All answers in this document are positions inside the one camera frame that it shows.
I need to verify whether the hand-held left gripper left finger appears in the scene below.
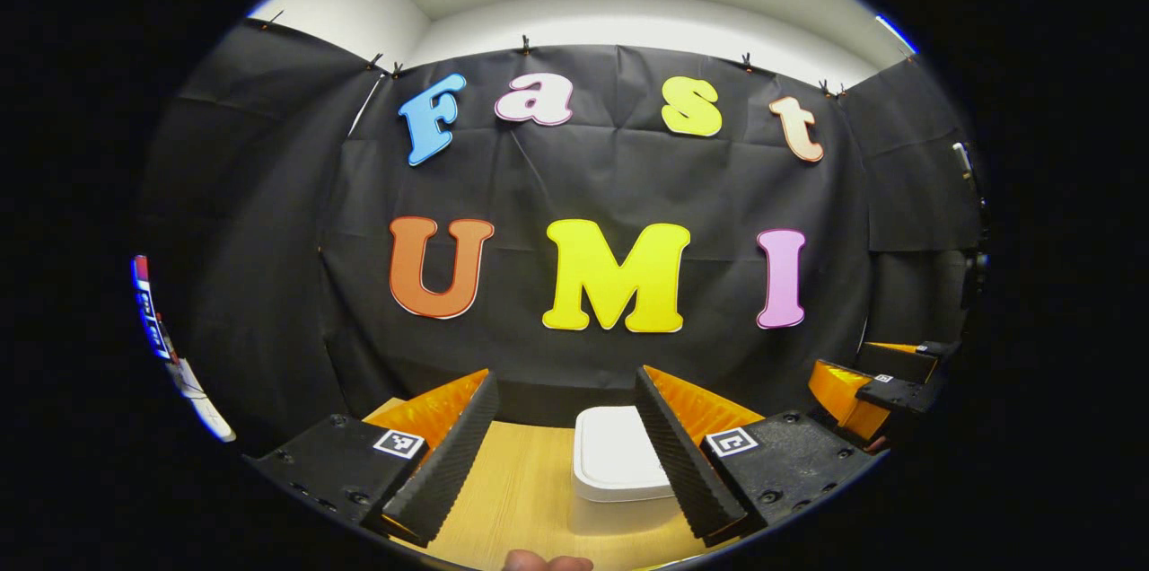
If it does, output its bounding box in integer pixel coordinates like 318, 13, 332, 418
244, 368, 500, 547

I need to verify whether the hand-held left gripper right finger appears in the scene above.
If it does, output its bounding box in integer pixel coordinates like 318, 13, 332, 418
634, 365, 885, 547

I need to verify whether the white desktop garbage bin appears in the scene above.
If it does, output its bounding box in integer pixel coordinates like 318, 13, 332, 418
569, 406, 683, 536

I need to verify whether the wooden desktop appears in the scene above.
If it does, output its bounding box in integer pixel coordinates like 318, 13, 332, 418
364, 396, 746, 571

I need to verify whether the white box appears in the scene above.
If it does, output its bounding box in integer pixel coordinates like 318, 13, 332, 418
166, 359, 237, 444

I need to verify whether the black backdrop cloth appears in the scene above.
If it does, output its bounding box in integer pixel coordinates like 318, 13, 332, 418
135, 19, 988, 455

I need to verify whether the wall poster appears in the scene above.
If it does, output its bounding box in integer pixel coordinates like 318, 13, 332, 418
131, 254, 173, 363

